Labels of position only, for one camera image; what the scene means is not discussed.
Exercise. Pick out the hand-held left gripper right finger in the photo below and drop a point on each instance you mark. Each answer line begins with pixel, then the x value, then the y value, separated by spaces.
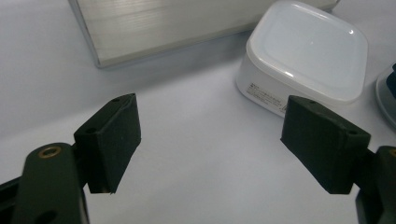
pixel 323 146

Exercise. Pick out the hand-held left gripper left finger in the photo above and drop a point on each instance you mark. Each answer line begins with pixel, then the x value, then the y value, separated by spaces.
pixel 109 146

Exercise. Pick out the round container with dark lid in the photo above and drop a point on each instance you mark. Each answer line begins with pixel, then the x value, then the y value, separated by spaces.
pixel 386 96

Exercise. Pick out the white square lidded container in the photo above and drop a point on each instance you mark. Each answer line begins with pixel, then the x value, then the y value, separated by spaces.
pixel 305 46

